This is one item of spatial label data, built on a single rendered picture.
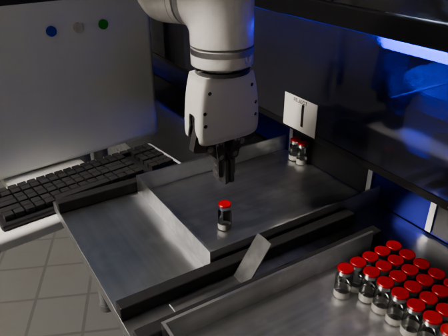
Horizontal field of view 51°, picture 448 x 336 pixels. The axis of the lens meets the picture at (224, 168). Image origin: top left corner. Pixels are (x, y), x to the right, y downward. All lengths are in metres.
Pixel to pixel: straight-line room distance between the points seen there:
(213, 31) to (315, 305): 0.37
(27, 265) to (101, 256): 1.52
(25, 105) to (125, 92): 0.24
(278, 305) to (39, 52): 0.74
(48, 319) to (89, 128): 0.96
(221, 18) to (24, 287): 1.70
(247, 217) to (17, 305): 1.41
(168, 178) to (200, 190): 0.07
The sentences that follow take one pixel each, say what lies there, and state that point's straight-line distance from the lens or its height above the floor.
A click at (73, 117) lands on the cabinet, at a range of 1.16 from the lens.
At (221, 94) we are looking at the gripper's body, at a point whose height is 1.12.
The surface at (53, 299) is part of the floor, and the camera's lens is 2.03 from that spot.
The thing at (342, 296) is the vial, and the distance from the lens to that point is 0.65.
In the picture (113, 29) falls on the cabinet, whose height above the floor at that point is 1.10.
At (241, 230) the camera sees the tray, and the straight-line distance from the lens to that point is 0.76.
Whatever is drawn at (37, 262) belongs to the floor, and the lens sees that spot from 2.24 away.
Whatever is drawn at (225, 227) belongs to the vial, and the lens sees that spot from 0.75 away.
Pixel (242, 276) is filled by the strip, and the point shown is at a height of 0.89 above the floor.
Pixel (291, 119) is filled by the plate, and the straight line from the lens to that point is 0.85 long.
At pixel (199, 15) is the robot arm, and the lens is 0.60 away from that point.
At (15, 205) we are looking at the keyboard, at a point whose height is 0.83.
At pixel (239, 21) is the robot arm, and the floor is 1.21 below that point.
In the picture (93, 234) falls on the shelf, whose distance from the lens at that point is 0.78.
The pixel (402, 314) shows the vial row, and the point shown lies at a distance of 0.62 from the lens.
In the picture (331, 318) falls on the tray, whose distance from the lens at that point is 0.63.
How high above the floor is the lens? 1.32
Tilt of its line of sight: 28 degrees down
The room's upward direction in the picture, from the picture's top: straight up
